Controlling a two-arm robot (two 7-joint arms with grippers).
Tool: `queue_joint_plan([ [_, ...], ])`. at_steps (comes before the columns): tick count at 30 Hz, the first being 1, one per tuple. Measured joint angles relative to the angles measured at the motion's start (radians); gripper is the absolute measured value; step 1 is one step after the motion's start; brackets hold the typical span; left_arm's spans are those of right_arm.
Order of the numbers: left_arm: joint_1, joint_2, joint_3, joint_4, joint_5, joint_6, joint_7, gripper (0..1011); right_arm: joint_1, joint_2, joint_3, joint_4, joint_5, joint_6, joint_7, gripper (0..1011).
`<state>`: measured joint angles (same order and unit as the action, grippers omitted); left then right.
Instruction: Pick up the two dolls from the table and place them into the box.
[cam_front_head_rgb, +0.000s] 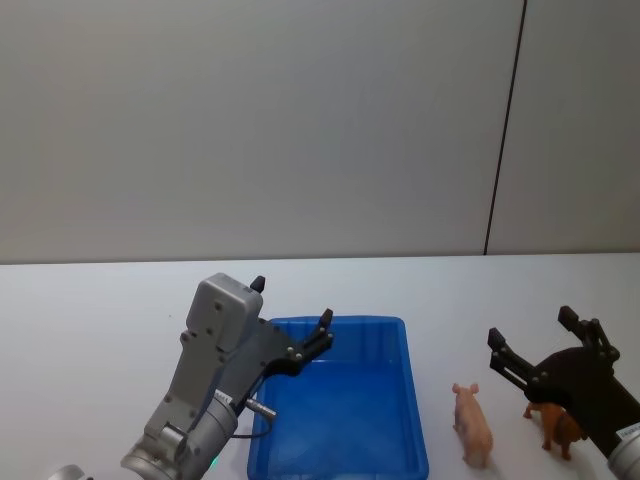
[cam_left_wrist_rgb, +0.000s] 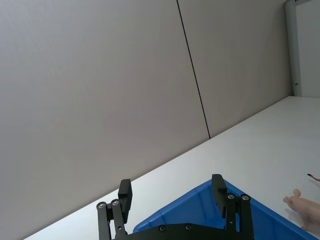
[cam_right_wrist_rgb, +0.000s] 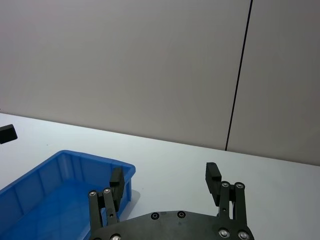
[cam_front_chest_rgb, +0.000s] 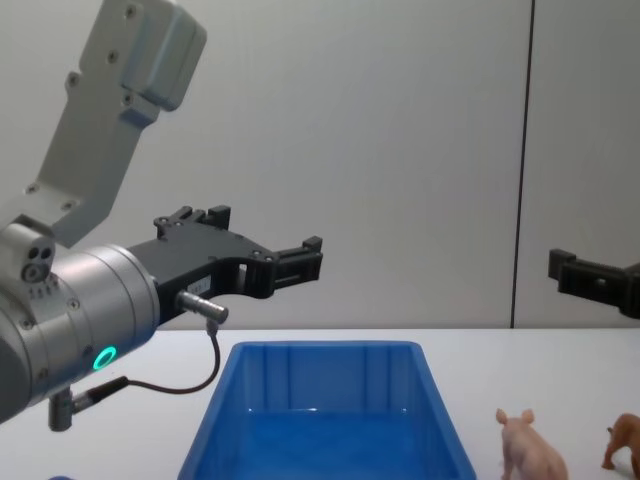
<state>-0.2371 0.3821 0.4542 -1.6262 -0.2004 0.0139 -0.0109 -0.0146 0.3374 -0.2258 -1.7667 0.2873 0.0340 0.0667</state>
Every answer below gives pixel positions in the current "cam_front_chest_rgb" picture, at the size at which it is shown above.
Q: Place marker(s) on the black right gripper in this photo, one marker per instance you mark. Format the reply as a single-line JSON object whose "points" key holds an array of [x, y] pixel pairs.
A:
{"points": [[634, 295]]}

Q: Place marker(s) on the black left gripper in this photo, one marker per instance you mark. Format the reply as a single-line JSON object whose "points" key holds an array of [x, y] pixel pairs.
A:
{"points": [[185, 262]]}

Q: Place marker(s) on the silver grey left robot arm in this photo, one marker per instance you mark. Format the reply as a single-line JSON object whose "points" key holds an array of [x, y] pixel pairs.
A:
{"points": [[100, 300]]}

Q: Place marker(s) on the brown toy animal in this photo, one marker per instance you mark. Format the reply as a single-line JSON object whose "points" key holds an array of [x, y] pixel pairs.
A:
{"points": [[625, 437]]}

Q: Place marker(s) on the pink toy pig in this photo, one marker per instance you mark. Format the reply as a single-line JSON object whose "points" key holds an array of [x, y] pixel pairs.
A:
{"points": [[530, 450]]}

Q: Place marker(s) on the blue plastic bin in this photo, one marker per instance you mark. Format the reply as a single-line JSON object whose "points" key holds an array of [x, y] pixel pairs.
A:
{"points": [[325, 430]]}

